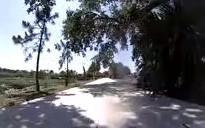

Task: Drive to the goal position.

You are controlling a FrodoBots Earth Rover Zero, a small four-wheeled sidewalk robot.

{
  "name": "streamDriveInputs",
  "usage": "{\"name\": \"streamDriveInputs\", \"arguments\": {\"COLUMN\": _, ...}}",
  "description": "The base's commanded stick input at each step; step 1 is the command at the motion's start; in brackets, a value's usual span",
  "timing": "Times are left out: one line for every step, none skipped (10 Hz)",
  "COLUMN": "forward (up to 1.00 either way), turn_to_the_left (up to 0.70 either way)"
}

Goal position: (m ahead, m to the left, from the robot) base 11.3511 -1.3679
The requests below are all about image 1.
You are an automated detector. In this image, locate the distant small tree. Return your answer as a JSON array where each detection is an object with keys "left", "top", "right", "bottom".
[{"left": 87, "top": 60, "right": 102, "bottom": 80}]

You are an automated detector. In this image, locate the small thin tree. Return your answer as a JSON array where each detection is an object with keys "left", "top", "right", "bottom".
[{"left": 54, "top": 39, "right": 79, "bottom": 87}]

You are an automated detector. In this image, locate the pale concrete road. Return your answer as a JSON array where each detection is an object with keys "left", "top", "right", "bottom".
[{"left": 0, "top": 77, "right": 205, "bottom": 128}]

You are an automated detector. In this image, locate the tall thin tree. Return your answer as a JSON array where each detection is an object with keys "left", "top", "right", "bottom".
[{"left": 12, "top": 0, "right": 60, "bottom": 92}]

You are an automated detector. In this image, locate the dense dark wood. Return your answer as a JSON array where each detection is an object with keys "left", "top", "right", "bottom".
[{"left": 61, "top": 0, "right": 205, "bottom": 102}]

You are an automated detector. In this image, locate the rough ground verge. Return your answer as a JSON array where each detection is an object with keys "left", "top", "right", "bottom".
[{"left": 146, "top": 87, "right": 205, "bottom": 110}]

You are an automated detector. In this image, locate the rough grassy ground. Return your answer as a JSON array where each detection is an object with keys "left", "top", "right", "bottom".
[{"left": 0, "top": 77, "right": 95, "bottom": 111}]

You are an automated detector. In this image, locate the distant tree line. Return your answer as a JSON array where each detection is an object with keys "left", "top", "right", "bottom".
[{"left": 0, "top": 65, "right": 85, "bottom": 80}]

